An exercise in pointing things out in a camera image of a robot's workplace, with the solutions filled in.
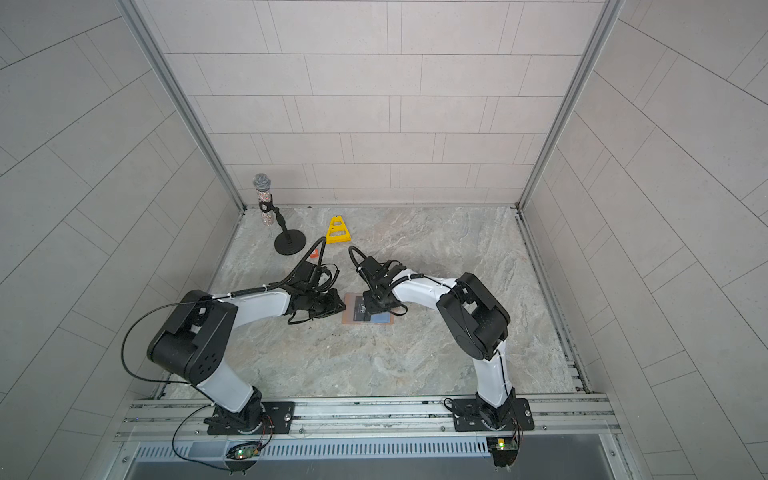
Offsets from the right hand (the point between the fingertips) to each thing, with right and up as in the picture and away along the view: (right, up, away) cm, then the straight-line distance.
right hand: (372, 309), depth 91 cm
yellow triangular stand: (-14, +24, +17) cm, 33 cm away
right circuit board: (+33, -26, -23) cm, 48 cm away
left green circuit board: (-26, -24, -27) cm, 44 cm away
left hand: (-6, +2, 0) cm, 6 cm away
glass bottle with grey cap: (-31, +38, -7) cm, 49 cm away
